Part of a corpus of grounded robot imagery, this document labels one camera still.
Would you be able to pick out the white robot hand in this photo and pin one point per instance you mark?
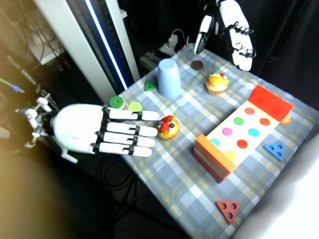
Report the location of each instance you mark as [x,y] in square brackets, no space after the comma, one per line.
[79,127]
[236,22]

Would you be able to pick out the orange slice topped toy cupcake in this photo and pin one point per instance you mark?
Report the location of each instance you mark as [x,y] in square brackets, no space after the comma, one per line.
[216,85]

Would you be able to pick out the strawberry topped toy cupcake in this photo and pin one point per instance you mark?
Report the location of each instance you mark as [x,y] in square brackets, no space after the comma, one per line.
[169,130]

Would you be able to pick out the toy bed with dots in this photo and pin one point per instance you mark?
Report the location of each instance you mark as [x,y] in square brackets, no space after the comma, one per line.
[239,129]

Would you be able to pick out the brown round disc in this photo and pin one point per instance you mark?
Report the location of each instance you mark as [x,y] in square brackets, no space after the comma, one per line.
[197,65]

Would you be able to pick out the light green disc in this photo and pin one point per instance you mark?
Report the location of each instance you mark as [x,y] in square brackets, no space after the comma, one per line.
[135,106]

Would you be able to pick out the white power strip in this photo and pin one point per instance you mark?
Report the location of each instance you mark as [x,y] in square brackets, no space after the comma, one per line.
[170,46]

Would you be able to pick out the green triangle block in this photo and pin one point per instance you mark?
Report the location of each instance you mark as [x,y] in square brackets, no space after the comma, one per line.
[150,85]

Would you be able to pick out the light blue plastic cup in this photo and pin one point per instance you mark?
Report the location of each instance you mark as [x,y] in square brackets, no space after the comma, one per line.
[169,77]

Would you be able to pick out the white column with blue strip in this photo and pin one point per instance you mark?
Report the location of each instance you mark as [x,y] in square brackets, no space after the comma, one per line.
[74,37]

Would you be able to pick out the grey metal profile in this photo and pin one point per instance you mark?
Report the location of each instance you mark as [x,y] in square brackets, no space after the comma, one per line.
[149,61]

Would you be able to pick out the blue plaid tablecloth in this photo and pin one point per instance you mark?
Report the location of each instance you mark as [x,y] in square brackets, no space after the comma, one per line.
[174,174]

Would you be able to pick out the small orange toy pastry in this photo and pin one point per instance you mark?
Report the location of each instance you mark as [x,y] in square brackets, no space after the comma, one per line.
[286,120]

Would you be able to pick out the blue triangle block with holes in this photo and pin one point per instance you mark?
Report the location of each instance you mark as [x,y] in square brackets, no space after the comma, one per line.
[275,150]

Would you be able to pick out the red triangle block with holes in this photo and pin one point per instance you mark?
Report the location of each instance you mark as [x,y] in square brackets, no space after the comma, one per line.
[228,209]

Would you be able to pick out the white blurred foreground panel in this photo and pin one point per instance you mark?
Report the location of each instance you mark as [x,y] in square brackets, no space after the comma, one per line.
[286,204]

